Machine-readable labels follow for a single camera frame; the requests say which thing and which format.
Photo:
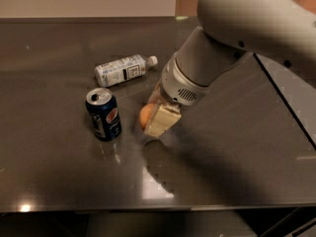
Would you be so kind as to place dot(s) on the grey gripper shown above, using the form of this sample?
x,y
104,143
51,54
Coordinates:
x,y
179,84

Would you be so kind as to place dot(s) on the orange fruit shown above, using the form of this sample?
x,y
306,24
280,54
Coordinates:
x,y
145,114

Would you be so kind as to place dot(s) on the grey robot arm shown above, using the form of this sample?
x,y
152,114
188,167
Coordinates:
x,y
227,32

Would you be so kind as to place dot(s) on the clear plastic water bottle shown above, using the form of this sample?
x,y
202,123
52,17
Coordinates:
x,y
125,69

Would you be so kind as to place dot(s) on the blue pepsi soda can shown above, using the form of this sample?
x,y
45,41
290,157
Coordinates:
x,y
103,110

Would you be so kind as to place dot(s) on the grey side table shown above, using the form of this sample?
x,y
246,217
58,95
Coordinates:
x,y
299,96

